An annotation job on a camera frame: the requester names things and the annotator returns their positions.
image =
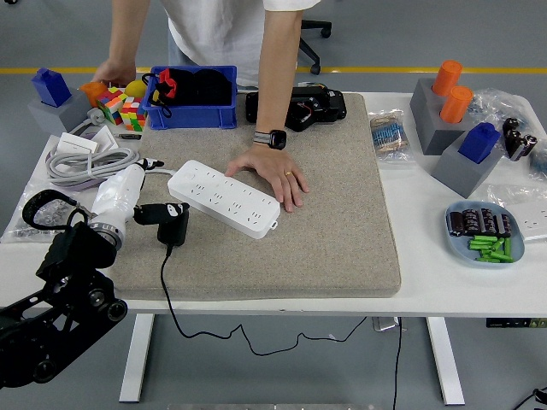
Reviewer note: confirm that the grey block holder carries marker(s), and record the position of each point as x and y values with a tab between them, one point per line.
461	175
64	115

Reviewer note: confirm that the black plug adapter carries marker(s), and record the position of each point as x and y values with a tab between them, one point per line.
173	232

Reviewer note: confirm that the blue plastic bin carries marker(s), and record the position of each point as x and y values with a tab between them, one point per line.
201	117

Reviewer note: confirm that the person's right forearm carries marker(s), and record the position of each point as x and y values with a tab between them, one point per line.
128	34

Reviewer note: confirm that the red black pouch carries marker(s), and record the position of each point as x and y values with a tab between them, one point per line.
168	83

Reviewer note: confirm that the black pouches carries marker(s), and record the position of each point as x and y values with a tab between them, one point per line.
209	87

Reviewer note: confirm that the white power strip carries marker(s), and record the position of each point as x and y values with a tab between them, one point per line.
213	200

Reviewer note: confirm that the clear bag blue resistors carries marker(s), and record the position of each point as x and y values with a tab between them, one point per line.
539	164
391	136

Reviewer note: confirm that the white flat box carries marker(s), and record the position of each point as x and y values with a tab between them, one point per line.
77	143

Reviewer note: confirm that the clear bag black capacitors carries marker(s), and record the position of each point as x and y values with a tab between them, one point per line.
519	138

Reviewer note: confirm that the black mechanical device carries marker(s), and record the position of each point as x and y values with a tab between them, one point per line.
325	109

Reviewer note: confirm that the green battery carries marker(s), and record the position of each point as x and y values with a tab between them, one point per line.
507	247
485	259
498	244
483	238
502	256
480	245

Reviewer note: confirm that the small black stick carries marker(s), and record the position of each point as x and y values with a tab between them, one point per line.
128	136

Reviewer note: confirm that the black capacitor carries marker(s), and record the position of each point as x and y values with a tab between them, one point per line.
504	225
456	224
489	221
473	222

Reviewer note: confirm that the multicolour puzzle cube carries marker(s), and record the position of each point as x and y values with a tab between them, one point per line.
110	107
133	114

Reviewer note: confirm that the silver bracket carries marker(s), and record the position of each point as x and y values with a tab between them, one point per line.
384	324

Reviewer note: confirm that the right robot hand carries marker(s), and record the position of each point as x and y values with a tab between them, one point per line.
541	391

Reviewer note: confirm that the grey two-hole holder block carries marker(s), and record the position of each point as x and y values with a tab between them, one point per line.
431	132

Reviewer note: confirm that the black wristwatch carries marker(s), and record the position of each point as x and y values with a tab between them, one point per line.
275	138

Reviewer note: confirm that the clear bag of screws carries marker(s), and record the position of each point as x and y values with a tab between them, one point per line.
17	232

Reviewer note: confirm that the grey-brown mat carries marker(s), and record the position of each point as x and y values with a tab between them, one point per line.
299	239

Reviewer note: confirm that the black office chair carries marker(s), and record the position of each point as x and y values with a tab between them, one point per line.
309	53

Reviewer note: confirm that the blue plastic block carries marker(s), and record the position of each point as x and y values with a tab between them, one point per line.
51	87
478	143

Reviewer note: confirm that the person's right hand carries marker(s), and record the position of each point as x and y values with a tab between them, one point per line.
115	72

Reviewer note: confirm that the white table leg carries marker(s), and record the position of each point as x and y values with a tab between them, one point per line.
137	359
444	363

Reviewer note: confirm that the white paper card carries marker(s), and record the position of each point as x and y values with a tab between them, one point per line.
106	137

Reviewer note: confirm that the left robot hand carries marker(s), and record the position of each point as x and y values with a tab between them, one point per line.
117	192

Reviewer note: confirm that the orange cylinder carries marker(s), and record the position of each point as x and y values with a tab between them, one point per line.
446	77
456	104

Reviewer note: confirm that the person's left hand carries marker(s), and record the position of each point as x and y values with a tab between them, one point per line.
273	171

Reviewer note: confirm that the light blue plate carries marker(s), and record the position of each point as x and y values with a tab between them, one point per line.
459	250

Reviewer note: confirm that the black table control panel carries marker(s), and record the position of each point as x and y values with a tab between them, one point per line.
513	323

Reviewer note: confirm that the person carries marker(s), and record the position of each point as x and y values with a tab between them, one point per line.
213	34

